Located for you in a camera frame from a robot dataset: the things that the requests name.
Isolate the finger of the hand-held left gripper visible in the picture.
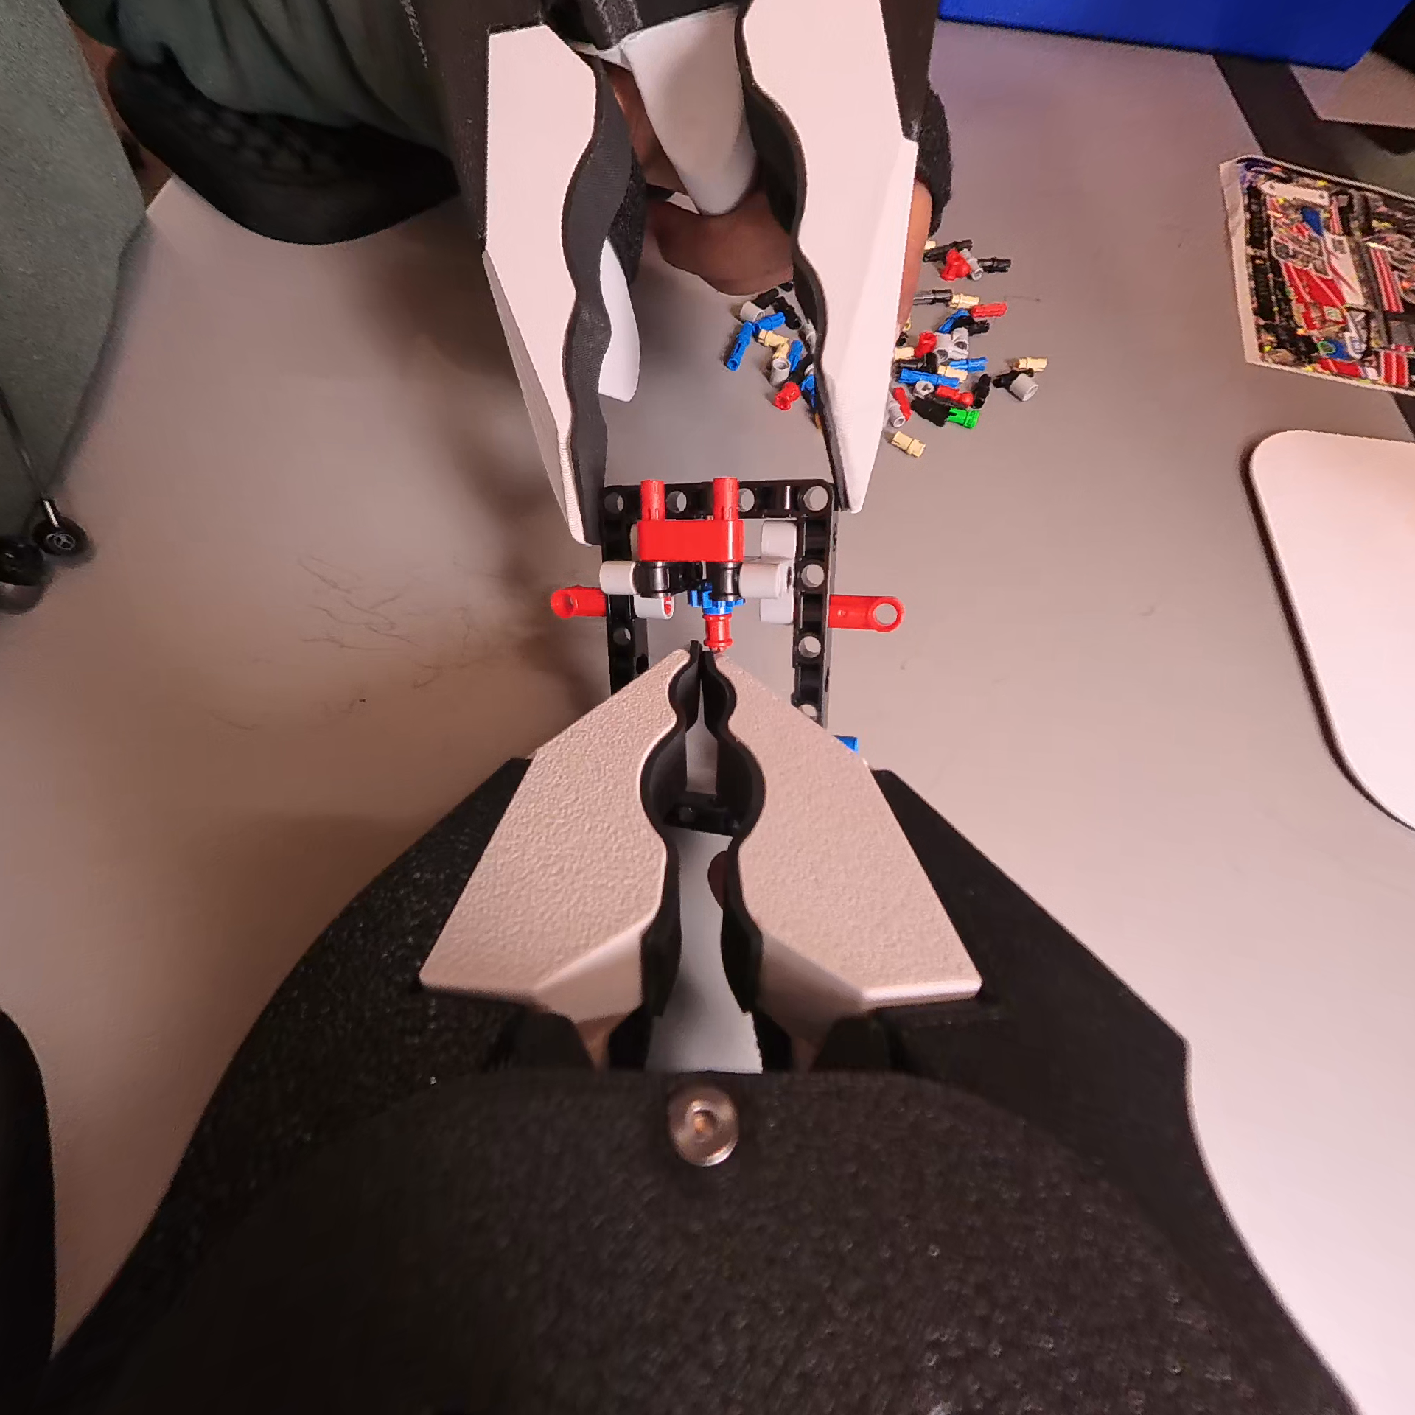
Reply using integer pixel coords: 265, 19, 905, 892
735, 0, 922, 513
484, 24, 652, 546

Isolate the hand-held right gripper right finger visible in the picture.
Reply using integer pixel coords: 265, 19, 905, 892
703, 652, 986, 1072

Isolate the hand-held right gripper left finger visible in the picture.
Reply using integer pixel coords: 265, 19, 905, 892
418, 647, 709, 1072

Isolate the black lego frame assembly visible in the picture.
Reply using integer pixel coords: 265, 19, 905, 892
549, 476, 906, 838

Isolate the white book stand base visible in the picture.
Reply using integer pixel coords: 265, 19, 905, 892
1247, 430, 1415, 831

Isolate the pile of small lego pieces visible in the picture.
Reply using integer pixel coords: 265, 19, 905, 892
724, 238, 1050, 460

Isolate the lego sticker sheet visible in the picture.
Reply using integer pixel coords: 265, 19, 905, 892
1220, 156, 1415, 398

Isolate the person's left hand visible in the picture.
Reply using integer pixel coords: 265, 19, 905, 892
612, 65, 800, 297

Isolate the dark knit cloth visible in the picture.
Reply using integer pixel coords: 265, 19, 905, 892
108, 56, 460, 248

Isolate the blue box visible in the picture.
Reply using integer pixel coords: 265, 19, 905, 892
937, 0, 1410, 71

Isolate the grey-green cloth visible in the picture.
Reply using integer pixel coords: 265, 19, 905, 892
0, 0, 150, 555

